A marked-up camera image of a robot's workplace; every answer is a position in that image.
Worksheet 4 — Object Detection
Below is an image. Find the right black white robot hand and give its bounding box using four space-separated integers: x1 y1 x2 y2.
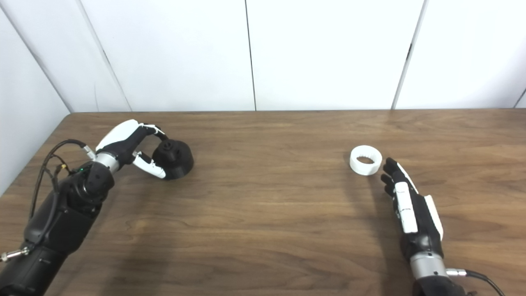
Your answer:
381 157 444 261

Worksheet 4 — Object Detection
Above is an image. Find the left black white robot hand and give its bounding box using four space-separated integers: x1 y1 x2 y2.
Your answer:
95 119 168 180

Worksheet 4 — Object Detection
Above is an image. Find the round black plastic part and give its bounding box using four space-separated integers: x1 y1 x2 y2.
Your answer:
152 139 194 180

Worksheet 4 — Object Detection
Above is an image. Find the white toothed plastic ring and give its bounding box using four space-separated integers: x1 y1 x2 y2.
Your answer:
350 145 383 176

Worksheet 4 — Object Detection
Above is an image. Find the thin wire with yellow connector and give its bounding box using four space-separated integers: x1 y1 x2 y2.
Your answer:
41 154 79 176

